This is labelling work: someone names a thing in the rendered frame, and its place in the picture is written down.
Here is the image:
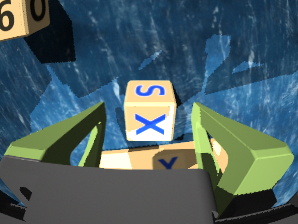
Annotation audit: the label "beige mat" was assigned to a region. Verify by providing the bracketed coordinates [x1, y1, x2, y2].
[100, 139, 228, 172]

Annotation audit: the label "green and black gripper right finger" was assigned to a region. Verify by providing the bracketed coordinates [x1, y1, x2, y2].
[191, 102, 294, 219]

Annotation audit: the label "beige letter block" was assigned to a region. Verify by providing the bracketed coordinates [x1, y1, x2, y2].
[151, 152, 187, 169]
[0, 0, 50, 42]
[124, 81, 176, 141]

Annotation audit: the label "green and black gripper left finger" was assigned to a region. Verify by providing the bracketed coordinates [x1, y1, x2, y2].
[4, 102, 107, 168]

